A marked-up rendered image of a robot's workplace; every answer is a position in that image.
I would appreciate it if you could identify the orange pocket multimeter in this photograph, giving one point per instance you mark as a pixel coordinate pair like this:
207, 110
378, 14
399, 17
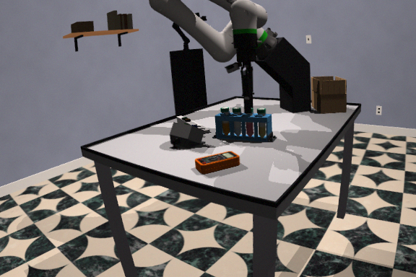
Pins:
217, 162

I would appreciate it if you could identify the white button panel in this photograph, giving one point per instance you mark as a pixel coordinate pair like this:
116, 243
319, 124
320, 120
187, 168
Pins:
185, 135

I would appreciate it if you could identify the blue test tube rack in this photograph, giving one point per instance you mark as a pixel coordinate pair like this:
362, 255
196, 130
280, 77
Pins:
243, 118

